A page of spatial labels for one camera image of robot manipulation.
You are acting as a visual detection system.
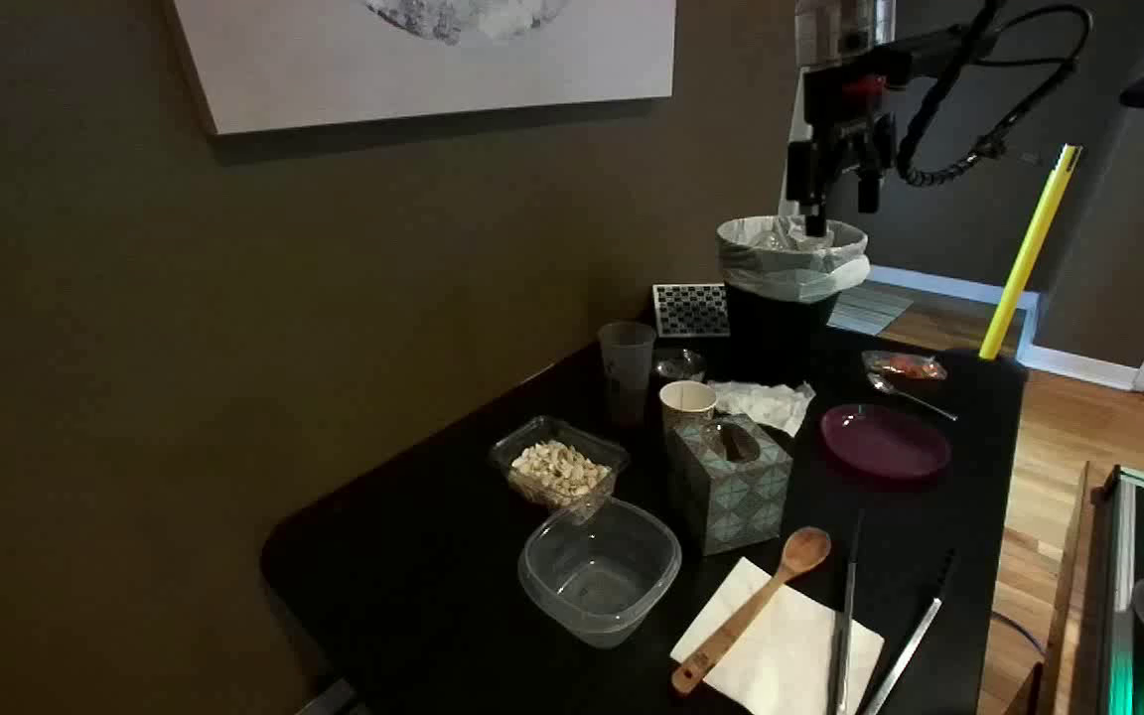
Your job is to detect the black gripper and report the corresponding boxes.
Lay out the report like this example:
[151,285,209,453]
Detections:
[797,61,899,243]

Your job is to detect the white patterned paper coffee cup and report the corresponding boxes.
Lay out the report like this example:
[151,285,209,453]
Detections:
[656,379,725,449]

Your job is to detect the clear container with cereal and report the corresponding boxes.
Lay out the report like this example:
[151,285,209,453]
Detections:
[488,412,631,526]

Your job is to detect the white lined trash bin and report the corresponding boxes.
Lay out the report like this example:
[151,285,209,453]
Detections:
[711,211,874,305]

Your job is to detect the empty clear plastic container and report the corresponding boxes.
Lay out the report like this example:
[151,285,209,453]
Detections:
[511,497,687,650]

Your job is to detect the pale floor mat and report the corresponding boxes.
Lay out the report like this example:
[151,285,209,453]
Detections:
[826,284,920,343]

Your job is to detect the clear plastic wrapper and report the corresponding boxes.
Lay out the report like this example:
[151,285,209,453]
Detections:
[859,347,953,388]

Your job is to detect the black white checkerboard card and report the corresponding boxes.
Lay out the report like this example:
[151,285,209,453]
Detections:
[647,278,736,343]

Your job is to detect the yellow stick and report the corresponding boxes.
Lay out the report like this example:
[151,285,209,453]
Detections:
[977,138,1083,367]

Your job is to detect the metal spoon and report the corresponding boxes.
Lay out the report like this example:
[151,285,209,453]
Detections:
[866,370,961,431]

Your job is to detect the crumpled white tissue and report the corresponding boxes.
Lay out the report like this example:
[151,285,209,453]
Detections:
[707,379,818,443]

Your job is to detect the small metal bowl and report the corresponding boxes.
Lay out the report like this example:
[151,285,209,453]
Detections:
[653,347,707,387]

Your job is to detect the purple plate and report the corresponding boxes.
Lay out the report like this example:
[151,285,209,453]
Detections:
[818,402,957,486]

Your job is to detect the dark translucent tumbler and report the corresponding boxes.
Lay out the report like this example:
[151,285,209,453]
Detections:
[594,319,659,431]

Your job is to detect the teal patterned tissue box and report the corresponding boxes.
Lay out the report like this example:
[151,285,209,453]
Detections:
[667,412,797,559]

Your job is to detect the wooden spoon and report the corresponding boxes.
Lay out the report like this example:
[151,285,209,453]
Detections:
[667,526,834,698]

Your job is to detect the black tongs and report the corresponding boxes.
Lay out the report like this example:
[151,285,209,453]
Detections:
[823,521,866,715]

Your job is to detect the slim metal utensil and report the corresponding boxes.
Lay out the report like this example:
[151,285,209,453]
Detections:
[860,554,961,715]

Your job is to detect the flat white paper napkin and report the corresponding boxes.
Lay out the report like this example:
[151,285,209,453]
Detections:
[667,556,890,715]

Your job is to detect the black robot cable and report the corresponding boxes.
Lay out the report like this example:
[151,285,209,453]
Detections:
[890,0,1097,192]

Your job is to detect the white wall picture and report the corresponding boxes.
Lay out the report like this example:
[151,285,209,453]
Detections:
[169,0,678,138]

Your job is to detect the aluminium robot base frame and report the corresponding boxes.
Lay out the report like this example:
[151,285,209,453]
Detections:
[1079,462,1144,715]

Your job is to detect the black floor cable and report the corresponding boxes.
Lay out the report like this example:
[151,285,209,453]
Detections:
[986,605,1047,666]

